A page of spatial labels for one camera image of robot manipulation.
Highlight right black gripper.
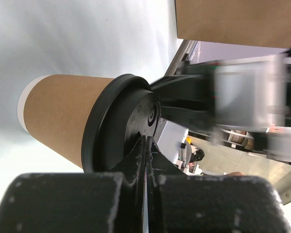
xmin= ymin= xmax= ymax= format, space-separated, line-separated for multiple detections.
xmin=151 ymin=53 xmax=291 ymax=132

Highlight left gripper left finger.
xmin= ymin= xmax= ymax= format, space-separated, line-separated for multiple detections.
xmin=0 ymin=137 xmax=146 ymax=233

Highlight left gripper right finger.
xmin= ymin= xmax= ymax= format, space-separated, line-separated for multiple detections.
xmin=145 ymin=137 xmax=291 ymax=233

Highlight black plastic cup lid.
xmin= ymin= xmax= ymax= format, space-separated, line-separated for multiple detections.
xmin=81 ymin=74 xmax=161 ymax=173

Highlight brown paper coffee cup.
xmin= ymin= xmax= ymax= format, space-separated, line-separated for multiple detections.
xmin=17 ymin=74 xmax=112 ymax=167

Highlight brown paper bag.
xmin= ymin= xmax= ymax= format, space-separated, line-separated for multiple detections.
xmin=176 ymin=0 xmax=291 ymax=48

